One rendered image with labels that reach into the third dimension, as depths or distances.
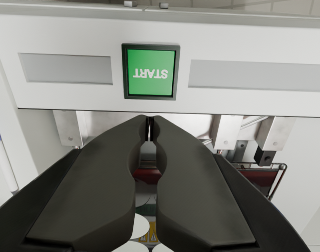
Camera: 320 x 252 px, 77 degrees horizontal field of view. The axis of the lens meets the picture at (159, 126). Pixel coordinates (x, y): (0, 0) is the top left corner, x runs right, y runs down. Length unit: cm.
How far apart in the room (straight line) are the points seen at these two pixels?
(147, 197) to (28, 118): 25
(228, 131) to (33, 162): 28
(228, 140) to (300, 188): 34
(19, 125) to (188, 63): 20
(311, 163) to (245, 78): 38
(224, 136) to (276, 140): 9
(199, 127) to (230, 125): 5
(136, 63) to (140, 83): 2
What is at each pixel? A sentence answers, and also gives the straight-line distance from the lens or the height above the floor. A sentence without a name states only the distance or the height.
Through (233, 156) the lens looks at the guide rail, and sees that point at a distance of 44.
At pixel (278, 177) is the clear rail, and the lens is 44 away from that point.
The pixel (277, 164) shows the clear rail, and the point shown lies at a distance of 42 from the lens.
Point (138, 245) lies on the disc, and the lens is 57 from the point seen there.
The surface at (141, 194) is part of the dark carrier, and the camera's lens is 42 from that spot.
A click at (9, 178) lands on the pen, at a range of 34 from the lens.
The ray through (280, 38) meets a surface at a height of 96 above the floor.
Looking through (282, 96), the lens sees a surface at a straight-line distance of 26.
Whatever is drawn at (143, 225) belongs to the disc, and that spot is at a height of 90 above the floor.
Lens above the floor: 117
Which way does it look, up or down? 59 degrees down
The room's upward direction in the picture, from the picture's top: 178 degrees clockwise
